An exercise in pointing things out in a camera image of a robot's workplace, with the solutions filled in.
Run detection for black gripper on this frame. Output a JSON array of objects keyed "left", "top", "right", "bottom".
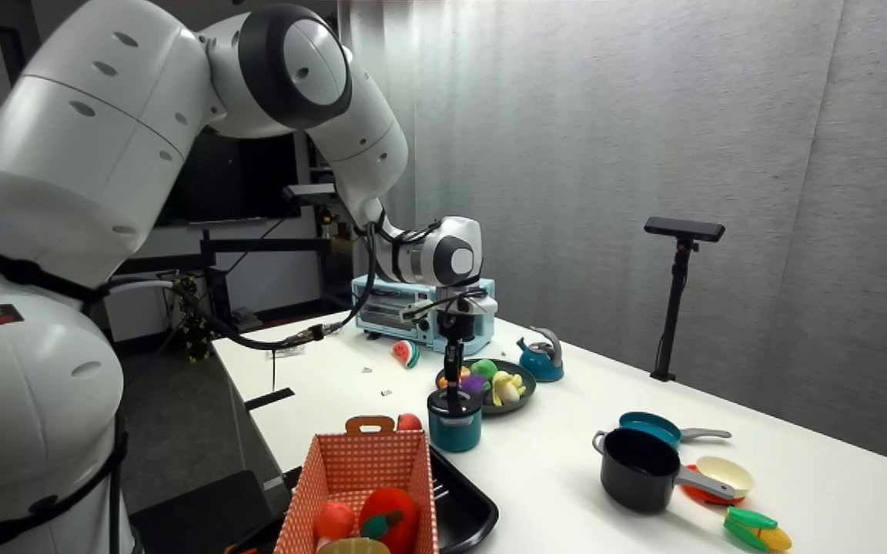
[{"left": 430, "top": 304, "right": 480, "bottom": 399}]

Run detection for teal blue pot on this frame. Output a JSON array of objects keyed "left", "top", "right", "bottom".
[{"left": 425, "top": 395, "right": 486, "bottom": 455}]

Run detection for black pot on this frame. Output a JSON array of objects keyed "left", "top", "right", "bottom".
[{"left": 591, "top": 426, "right": 746, "bottom": 516}]

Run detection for purple toy vegetable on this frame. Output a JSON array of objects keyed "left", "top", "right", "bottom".
[{"left": 459, "top": 371, "right": 492, "bottom": 402}]

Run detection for red green toy fruit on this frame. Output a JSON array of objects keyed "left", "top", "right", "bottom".
[{"left": 391, "top": 338, "right": 423, "bottom": 371}]

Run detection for yellow toy banana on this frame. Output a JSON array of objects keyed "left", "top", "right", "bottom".
[{"left": 491, "top": 368, "right": 530, "bottom": 408}]

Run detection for dark grey plate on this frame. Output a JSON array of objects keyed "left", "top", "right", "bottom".
[{"left": 436, "top": 358, "right": 539, "bottom": 419}]

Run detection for light blue toy toaster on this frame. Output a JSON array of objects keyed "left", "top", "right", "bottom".
[{"left": 347, "top": 275, "right": 503, "bottom": 358}]

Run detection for black baking tray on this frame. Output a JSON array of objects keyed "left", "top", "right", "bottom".
[{"left": 226, "top": 442, "right": 503, "bottom": 554}]

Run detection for orange checkered cardboard box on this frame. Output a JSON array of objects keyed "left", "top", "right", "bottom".
[{"left": 270, "top": 412, "right": 440, "bottom": 554}]

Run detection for red toy tomato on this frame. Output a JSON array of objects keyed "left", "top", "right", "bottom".
[{"left": 358, "top": 487, "right": 425, "bottom": 554}]

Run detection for orange toy fruit ball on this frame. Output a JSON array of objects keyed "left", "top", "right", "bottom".
[{"left": 312, "top": 499, "right": 361, "bottom": 545}]

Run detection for teal frying pan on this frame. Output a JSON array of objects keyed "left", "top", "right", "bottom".
[{"left": 615, "top": 408, "right": 735, "bottom": 448}]

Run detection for small red plate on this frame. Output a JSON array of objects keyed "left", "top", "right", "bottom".
[{"left": 679, "top": 473, "right": 751, "bottom": 512}]

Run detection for cream toy bowl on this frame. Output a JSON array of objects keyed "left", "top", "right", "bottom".
[{"left": 690, "top": 455, "right": 758, "bottom": 499}]

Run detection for black screen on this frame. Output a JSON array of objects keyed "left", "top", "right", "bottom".
[{"left": 153, "top": 128, "right": 312, "bottom": 231}]

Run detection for green toy corn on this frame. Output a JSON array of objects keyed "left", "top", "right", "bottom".
[{"left": 721, "top": 506, "right": 795, "bottom": 554}]

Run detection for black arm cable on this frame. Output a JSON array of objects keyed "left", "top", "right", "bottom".
[{"left": 211, "top": 204, "right": 387, "bottom": 353}]

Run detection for black camera stand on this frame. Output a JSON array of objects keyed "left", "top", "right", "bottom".
[{"left": 642, "top": 214, "right": 730, "bottom": 385}]

